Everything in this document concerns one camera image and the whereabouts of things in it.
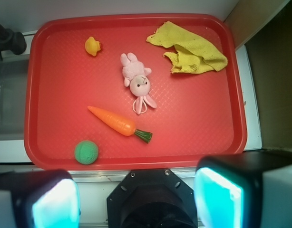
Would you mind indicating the yellow cloth rag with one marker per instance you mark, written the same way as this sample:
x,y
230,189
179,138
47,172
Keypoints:
x,y
193,53

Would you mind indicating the red plastic tray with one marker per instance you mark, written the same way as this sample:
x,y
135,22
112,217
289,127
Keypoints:
x,y
196,115

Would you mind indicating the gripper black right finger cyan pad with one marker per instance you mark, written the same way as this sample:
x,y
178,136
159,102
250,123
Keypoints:
x,y
247,190

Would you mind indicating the pink plush bunny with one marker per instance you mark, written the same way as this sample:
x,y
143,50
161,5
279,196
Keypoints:
x,y
135,76

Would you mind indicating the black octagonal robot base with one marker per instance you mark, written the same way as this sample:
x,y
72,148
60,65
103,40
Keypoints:
x,y
155,198

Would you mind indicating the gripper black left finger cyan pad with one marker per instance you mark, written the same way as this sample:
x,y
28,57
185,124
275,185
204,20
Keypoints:
x,y
39,199

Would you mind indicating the orange toy carrot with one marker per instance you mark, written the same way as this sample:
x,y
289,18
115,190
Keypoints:
x,y
120,124

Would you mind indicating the green textured ball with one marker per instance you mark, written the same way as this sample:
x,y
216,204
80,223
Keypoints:
x,y
86,152

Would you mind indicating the yellow rubber duck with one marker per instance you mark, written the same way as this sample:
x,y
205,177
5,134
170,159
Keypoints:
x,y
92,46

